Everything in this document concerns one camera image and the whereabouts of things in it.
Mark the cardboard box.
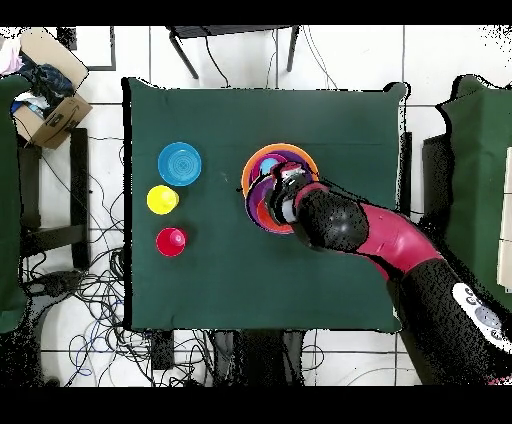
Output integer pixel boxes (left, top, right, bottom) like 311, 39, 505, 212
11, 26, 94, 150

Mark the green cloth covered table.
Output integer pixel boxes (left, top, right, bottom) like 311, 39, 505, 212
434, 74, 512, 313
0, 74, 32, 334

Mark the large orange plastic bowl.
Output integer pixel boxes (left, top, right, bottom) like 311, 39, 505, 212
241, 142, 320, 197

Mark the black stand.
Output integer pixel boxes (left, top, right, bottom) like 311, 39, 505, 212
421, 133, 455, 235

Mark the pink plastic bowl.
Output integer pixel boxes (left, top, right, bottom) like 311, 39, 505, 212
250, 154, 281, 185

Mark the white panel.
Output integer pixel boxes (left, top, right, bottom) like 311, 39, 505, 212
496, 146, 512, 294

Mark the small red-orange plastic bowl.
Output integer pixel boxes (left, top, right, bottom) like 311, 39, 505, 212
255, 198, 296, 235

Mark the black power brick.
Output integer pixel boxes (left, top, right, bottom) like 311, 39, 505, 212
150, 329, 176, 371

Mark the red plastic cup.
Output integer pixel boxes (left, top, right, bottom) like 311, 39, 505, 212
155, 226, 189, 258

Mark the black floor frame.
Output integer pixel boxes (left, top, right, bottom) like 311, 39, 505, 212
56, 25, 117, 72

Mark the yellow plastic cup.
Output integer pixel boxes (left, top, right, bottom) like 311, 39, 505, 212
146, 184, 180, 216

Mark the tangle of floor cables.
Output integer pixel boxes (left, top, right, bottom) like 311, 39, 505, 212
19, 131, 213, 388

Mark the blue plastic bowl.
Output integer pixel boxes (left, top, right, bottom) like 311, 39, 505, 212
157, 141, 203, 188

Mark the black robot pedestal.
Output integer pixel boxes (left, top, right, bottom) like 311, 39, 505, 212
207, 329, 307, 388

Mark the black floor device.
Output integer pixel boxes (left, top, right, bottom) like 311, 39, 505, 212
23, 269, 86, 299

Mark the purple plastic bowl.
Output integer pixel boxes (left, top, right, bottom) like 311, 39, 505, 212
244, 175, 297, 236
248, 149, 317, 189

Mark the dark green tablecloth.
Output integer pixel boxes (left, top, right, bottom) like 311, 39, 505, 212
121, 76, 411, 332

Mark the black metal frame table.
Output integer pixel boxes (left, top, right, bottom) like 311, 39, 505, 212
165, 24, 301, 80

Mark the pile of clothes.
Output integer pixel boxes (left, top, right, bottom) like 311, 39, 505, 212
0, 37, 77, 119

